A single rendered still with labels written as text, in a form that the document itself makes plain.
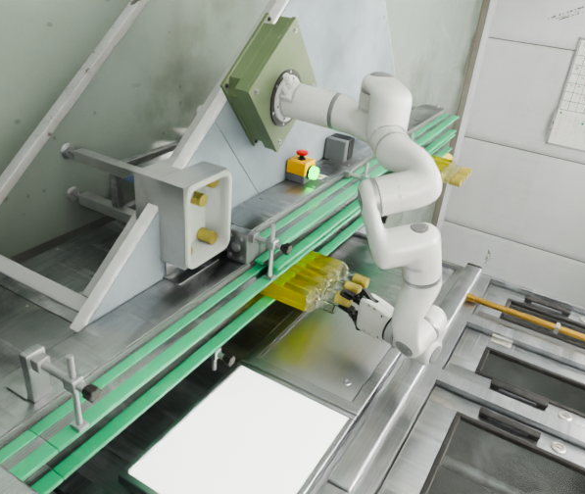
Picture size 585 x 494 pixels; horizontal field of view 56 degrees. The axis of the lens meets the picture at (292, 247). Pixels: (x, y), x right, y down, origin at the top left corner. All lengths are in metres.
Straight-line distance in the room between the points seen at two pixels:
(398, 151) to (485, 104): 6.17
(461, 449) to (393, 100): 0.83
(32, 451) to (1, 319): 0.72
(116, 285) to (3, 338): 0.45
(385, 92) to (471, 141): 6.21
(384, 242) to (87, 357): 0.66
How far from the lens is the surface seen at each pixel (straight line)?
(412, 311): 1.24
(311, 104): 1.46
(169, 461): 1.26
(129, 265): 1.35
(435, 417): 1.50
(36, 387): 1.14
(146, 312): 1.34
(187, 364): 1.33
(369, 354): 1.56
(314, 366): 1.49
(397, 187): 1.16
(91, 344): 1.27
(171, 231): 1.36
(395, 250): 1.14
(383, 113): 1.28
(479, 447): 1.47
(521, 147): 7.37
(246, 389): 1.40
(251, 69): 1.45
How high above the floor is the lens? 1.60
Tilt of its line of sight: 24 degrees down
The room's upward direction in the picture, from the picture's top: 110 degrees clockwise
